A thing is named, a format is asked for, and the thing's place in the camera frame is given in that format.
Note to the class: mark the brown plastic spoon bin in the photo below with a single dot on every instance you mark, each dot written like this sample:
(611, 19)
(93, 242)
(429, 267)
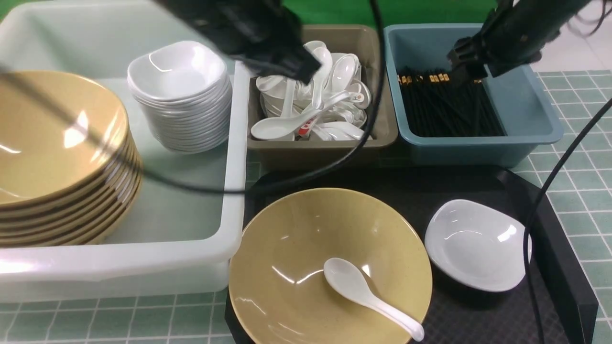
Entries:
(309, 155)

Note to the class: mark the blue plastic chopstick bin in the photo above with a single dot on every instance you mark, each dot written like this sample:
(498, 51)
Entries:
(521, 105)

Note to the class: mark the pile of white spoons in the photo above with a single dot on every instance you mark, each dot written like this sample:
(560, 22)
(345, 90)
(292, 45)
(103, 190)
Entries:
(330, 108)

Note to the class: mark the green cloth backdrop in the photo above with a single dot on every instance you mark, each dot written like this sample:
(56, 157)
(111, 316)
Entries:
(392, 11)

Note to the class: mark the stack of yellow noodle bowls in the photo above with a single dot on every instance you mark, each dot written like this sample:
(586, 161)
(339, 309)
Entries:
(70, 170)

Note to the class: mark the white square sauce dish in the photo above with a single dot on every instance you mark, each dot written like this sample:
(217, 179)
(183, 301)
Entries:
(476, 245)

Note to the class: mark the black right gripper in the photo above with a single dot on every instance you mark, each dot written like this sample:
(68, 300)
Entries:
(512, 35)

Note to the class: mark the white ceramic soup spoon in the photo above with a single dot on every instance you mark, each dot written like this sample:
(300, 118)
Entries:
(346, 279)

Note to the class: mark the bundle of black chopsticks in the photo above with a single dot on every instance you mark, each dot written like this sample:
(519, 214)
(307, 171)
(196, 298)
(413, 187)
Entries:
(438, 107)

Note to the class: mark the large white plastic tub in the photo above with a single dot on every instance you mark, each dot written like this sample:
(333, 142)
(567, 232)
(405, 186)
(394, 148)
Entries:
(170, 242)

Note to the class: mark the yellow noodle bowl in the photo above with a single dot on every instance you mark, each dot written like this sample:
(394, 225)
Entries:
(276, 281)

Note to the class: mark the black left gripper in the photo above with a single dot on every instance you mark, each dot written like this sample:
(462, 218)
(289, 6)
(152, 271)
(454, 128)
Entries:
(264, 35)

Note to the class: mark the stack of white dishes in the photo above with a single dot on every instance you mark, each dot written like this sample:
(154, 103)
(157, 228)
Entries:
(185, 93)

